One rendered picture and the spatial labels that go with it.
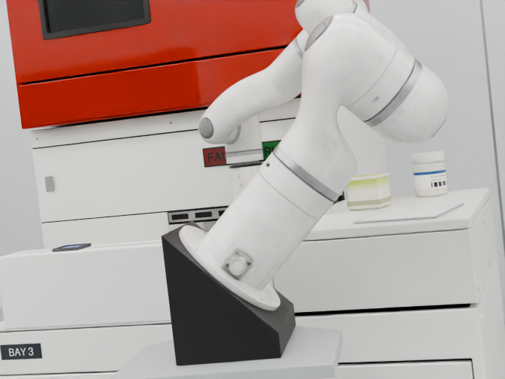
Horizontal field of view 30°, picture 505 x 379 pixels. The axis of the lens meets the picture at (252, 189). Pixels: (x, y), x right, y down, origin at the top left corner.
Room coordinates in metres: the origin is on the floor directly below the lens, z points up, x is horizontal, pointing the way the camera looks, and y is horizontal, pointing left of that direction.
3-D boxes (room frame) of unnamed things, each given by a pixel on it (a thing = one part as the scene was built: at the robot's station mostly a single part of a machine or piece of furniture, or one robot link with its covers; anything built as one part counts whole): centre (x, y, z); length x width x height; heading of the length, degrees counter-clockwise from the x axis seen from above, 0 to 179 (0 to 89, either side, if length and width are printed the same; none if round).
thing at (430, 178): (2.08, -0.39, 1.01); 0.07 x 0.07 x 0.10
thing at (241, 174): (2.14, 0.01, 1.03); 0.10 x 0.07 x 0.11; 14
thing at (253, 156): (2.14, 0.01, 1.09); 0.09 x 0.08 x 0.03; 14
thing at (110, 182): (2.37, 0.17, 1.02); 0.82 x 0.03 x 0.40; 72
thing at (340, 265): (1.89, -0.28, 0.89); 0.62 x 0.35 x 0.14; 162
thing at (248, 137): (2.13, 0.01, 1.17); 0.09 x 0.08 x 0.13; 138
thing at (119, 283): (1.77, 0.23, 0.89); 0.55 x 0.09 x 0.14; 72
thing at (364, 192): (1.94, -0.24, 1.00); 0.07 x 0.07 x 0.07; 64
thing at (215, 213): (2.31, 0.01, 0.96); 0.44 x 0.01 x 0.02; 72
